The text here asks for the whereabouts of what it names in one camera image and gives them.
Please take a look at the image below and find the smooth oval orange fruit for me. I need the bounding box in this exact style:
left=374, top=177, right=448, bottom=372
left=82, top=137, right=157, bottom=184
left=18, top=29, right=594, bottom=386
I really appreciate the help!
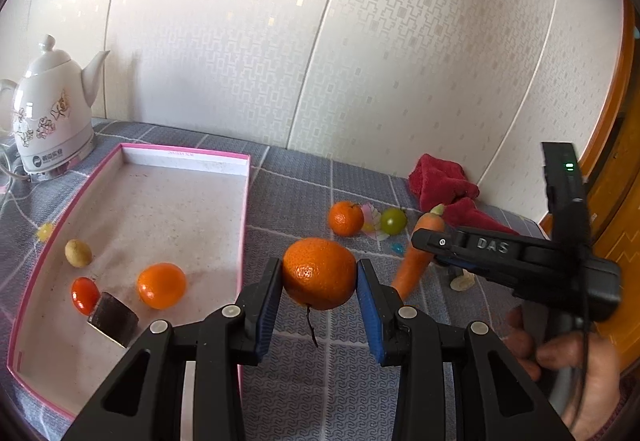
left=137, top=263, right=187, bottom=310

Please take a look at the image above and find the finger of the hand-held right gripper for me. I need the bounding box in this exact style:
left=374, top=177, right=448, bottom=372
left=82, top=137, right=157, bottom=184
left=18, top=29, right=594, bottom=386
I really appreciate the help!
left=434, top=257, right=473, bottom=273
left=411, top=226, right=523, bottom=283

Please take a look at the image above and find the grey checked tablecloth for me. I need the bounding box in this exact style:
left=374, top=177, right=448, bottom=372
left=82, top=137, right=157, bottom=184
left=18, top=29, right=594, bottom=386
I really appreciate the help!
left=0, top=117, right=640, bottom=441

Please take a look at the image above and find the orange wooden door frame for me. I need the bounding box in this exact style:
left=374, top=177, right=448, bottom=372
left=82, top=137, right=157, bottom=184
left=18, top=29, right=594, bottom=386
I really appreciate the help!
left=540, top=0, right=640, bottom=272

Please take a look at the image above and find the orange carrot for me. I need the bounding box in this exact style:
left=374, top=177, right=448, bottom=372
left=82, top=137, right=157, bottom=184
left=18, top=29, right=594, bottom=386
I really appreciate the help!
left=390, top=204, right=446, bottom=298

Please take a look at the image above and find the red cherry tomato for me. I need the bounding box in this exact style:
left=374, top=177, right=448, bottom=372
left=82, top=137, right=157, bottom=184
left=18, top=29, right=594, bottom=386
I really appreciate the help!
left=71, top=277, right=101, bottom=313

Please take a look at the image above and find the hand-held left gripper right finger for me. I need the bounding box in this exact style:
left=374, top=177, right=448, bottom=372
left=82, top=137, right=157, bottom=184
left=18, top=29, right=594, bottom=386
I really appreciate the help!
left=356, top=258, right=576, bottom=441

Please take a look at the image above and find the mandarin with black stem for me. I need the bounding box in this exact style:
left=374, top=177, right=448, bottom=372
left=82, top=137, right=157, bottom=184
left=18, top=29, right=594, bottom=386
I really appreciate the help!
left=282, top=237, right=358, bottom=348

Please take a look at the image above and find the pink rimmed white tray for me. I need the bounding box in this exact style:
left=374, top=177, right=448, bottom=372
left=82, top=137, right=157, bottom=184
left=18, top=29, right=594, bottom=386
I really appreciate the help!
left=6, top=143, right=251, bottom=422

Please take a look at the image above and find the small tan round fruit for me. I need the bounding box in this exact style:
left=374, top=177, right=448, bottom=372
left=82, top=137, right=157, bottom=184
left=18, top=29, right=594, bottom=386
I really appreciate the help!
left=64, top=239, right=93, bottom=268

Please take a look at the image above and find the person's right hand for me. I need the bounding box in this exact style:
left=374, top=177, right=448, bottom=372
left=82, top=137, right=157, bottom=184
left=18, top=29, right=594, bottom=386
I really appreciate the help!
left=505, top=306, right=631, bottom=441

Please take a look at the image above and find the orange mandarin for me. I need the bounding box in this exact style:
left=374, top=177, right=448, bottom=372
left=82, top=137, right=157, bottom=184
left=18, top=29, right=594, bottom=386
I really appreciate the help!
left=328, top=201, right=365, bottom=237

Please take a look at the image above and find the green tomato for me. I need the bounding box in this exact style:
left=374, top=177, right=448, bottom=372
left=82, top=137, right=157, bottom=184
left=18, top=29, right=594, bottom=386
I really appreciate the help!
left=381, top=207, right=407, bottom=236

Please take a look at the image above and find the white floral ceramic kettle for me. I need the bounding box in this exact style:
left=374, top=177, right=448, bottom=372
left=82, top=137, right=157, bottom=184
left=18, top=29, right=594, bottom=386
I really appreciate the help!
left=0, top=35, right=111, bottom=172

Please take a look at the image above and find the dark purple sugarcane piece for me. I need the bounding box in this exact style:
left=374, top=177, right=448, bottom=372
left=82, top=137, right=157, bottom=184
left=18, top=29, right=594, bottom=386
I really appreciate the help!
left=87, top=292, right=139, bottom=348

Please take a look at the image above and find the silver kettle base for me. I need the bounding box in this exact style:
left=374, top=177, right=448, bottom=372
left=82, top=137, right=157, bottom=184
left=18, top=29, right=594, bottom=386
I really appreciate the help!
left=22, top=136, right=98, bottom=184

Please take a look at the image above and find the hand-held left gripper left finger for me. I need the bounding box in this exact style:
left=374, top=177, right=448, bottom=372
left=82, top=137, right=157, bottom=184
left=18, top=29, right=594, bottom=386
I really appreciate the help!
left=60, top=257, right=285, bottom=441

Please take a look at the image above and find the red towel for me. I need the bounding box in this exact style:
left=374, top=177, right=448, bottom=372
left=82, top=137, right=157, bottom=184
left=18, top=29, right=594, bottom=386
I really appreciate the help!
left=407, top=153, right=521, bottom=237

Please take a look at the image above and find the white power cable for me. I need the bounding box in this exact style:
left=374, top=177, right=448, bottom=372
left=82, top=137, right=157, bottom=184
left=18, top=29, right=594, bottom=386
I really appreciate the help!
left=0, top=143, right=32, bottom=194

